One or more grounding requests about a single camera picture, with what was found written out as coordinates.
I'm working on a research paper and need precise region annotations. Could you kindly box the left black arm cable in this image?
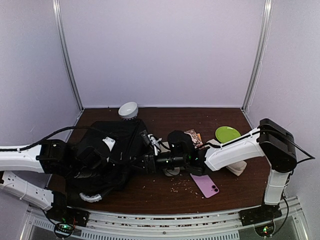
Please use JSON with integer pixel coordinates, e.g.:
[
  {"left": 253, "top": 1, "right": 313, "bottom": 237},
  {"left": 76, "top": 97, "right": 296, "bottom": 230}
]
[{"left": 14, "top": 126, "right": 121, "bottom": 153}]

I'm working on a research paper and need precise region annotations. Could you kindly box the cream fabric pencil pouch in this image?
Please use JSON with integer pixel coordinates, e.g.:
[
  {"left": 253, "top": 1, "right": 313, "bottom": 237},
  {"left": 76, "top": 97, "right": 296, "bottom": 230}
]
[{"left": 206, "top": 139, "right": 247, "bottom": 176}]

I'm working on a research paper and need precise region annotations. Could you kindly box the left aluminium frame post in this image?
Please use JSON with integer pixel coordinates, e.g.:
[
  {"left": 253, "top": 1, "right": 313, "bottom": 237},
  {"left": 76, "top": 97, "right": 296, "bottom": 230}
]
[{"left": 52, "top": 0, "right": 84, "bottom": 111}]

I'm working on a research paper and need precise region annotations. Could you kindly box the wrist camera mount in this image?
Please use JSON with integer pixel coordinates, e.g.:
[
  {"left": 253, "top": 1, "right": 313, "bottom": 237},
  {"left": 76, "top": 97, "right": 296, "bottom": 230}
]
[
  {"left": 140, "top": 130, "right": 162, "bottom": 156},
  {"left": 101, "top": 137, "right": 116, "bottom": 163}
]

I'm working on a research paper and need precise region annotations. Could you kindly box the green round plate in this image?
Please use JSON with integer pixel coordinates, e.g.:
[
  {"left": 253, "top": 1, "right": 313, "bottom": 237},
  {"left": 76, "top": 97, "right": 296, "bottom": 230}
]
[{"left": 215, "top": 126, "right": 241, "bottom": 144}]

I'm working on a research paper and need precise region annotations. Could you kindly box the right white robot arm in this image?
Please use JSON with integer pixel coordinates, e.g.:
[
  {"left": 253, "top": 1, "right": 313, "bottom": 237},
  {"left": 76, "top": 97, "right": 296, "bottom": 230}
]
[{"left": 130, "top": 118, "right": 298, "bottom": 221}]

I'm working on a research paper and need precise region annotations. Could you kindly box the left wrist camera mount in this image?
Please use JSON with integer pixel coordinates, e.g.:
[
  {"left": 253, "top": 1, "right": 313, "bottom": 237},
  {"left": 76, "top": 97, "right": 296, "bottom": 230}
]
[{"left": 101, "top": 137, "right": 116, "bottom": 163}]

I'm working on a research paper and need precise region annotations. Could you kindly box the white patterned ceramic bowl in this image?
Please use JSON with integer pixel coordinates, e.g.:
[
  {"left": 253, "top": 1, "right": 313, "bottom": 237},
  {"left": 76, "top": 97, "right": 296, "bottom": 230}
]
[{"left": 118, "top": 101, "right": 139, "bottom": 120}]

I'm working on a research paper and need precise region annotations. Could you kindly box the right aluminium frame post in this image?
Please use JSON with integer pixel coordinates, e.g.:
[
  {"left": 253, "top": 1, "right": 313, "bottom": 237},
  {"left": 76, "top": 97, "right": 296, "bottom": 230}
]
[{"left": 241, "top": 0, "right": 274, "bottom": 114}]

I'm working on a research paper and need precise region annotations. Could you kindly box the aluminium frame post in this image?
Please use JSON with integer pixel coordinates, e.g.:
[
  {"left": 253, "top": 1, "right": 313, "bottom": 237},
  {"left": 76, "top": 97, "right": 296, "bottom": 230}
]
[
  {"left": 52, "top": 0, "right": 84, "bottom": 111},
  {"left": 241, "top": 0, "right": 274, "bottom": 114}
]

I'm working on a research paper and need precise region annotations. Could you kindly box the beige glasses case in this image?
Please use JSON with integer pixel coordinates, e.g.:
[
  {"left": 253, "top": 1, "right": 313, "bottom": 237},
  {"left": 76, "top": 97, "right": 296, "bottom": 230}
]
[{"left": 160, "top": 145, "right": 181, "bottom": 177}]

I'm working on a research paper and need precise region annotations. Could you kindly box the front aluminium rail base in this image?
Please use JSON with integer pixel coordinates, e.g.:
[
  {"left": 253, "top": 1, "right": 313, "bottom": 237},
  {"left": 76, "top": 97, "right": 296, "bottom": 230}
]
[{"left": 19, "top": 197, "right": 311, "bottom": 240}]

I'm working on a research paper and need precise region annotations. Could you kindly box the illustrated paperback book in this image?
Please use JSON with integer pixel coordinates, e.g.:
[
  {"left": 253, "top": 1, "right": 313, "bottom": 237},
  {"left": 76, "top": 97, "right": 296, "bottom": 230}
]
[{"left": 184, "top": 129, "right": 202, "bottom": 148}]

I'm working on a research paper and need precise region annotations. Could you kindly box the orange paperback book underneath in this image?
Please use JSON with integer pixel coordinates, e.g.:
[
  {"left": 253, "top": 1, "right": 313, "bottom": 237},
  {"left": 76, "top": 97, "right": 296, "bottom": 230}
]
[{"left": 196, "top": 133, "right": 203, "bottom": 145}]

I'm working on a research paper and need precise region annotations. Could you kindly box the black student backpack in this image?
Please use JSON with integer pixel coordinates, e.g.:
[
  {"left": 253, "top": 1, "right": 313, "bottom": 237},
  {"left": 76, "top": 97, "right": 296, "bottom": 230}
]
[{"left": 66, "top": 119, "right": 149, "bottom": 203}]

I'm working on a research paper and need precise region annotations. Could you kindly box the pink smartphone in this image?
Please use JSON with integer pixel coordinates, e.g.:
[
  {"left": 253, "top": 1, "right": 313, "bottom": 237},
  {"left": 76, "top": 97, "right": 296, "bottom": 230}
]
[{"left": 190, "top": 174, "right": 220, "bottom": 199}]

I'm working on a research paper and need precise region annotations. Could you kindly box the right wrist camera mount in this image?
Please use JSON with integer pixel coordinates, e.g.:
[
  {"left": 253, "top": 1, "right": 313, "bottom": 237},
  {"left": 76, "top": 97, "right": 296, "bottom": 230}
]
[{"left": 140, "top": 130, "right": 162, "bottom": 156}]

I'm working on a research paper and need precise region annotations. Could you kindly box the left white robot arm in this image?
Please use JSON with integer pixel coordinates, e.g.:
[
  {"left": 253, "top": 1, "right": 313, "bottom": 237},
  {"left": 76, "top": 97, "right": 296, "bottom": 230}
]
[{"left": 0, "top": 137, "right": 115, "bottom": 222}]

